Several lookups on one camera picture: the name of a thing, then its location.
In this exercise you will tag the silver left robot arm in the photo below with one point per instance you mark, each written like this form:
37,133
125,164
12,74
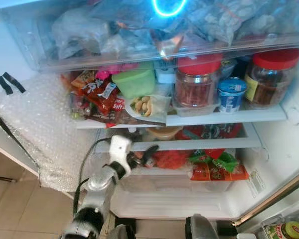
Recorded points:
97,191

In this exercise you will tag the glass fridge shelf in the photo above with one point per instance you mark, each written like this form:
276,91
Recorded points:
209,144
224,117

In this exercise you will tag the clear plastic fridge drawer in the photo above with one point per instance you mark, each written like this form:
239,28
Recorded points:
154,55

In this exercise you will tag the white fridge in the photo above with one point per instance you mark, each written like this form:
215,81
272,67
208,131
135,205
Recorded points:
284,149

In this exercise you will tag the red net bag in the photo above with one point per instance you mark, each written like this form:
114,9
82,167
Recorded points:
170,159

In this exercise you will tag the clear crisper drawer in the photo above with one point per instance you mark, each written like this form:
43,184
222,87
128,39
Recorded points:
174,196

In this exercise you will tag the clear bag of nuts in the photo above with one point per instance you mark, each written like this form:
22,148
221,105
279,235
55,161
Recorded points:
147,107

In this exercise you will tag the clear plastic food box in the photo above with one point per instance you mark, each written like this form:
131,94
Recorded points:
194,110

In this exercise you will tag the red and black food packet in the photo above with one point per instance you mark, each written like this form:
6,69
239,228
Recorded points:
209,132

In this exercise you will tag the orange food packet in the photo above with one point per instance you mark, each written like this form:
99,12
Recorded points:
217,173

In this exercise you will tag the green plastic container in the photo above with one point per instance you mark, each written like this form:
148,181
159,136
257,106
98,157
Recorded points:
134,82

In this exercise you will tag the green snack packet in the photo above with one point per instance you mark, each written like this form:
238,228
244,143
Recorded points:
222,160

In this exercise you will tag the red snack packet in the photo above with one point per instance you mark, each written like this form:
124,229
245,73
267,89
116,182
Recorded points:
99,94

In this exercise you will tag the small white container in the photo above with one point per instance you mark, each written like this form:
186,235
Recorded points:
164,74

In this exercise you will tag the grey robot right leg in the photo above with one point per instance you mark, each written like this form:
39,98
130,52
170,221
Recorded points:
202,227

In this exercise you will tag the pink plastic item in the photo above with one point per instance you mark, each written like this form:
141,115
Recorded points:
109,70

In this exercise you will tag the bubble wrap sheet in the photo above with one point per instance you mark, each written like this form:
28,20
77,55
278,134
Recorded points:
45,129

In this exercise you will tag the blue yoghurt cup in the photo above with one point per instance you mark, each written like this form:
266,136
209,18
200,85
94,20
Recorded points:
231,94

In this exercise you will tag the clear plastic food bag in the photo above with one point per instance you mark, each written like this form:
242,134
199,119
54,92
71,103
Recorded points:
77,32
224,20

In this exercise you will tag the red lid jar yellow label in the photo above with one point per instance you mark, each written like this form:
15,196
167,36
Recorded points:
269,77

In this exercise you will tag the black tape strip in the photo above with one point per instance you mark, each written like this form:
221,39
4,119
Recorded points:
15,81
5,85

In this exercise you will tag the green lid sauce jar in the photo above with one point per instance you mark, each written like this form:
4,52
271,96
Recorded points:
289,230

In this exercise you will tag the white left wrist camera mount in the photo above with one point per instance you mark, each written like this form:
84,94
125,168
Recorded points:
119,148

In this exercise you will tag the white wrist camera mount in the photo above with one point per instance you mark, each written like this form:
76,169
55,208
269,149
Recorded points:
119,148
246,236

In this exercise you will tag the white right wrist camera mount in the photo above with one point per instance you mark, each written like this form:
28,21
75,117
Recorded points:
246,236

